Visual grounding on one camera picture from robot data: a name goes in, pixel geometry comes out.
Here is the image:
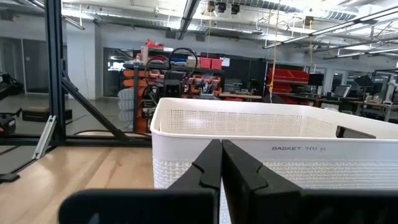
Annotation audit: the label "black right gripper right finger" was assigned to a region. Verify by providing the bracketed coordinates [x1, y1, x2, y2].
[222, 139, 398, 224]

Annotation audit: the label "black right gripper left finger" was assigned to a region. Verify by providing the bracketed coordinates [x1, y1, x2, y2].
[58, 139, 223, 224]

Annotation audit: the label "white perforated plastic basket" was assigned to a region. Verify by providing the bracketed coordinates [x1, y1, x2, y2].
[150, 97, 398, 224]

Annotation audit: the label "wooden workbench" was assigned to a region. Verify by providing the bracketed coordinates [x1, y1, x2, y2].
[219, 92, 262, 101]

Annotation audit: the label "white stacked crates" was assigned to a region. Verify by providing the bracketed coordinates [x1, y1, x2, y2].
[118, 88, 135, 123]

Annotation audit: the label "rack of red bins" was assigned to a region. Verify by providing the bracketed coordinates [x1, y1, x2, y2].
[267, 68, 310, 95]

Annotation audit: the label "black storage cabinet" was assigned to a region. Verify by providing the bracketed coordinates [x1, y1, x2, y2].
[222, 57, 268, 94]

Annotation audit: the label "black background monitor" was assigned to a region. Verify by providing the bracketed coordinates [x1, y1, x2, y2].
[308, 73, 325, 86]

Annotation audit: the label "grey open laptop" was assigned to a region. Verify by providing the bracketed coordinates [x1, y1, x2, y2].
[332, 84, 352, 98]

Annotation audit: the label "shelf with orange bins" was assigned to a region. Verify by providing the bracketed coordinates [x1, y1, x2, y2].
[123, 63, 225, 133]

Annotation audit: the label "red tool case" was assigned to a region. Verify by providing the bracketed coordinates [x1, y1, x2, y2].
[146, 39, 165, 51]

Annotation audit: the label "dark flat floor box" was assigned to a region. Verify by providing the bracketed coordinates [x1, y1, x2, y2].
[22, 106, 73, 123]

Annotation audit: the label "long ceiling light strip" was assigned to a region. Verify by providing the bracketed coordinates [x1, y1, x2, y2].
[262, 6, 398, 50]

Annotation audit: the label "black horizontal frame rail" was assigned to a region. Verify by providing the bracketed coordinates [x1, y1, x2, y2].
[0, 133, 152, 147]

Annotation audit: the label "black diagonal frame brace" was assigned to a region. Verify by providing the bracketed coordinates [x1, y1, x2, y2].
[61, 76, 130, 142]

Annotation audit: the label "yellow hanging cord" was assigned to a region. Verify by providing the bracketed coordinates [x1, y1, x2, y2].
[308, 20, 314, 65]
[268, 0, 281, 95]

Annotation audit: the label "silver aluminium bracket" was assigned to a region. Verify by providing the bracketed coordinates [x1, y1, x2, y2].
[32, 115, 58, 161]

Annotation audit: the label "black frame foot bracket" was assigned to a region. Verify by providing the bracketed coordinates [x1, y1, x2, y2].
[0, 173, 20, 184]

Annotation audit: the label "black vertical frame post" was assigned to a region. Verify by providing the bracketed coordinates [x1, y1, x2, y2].
[44, 0, 67, 144]

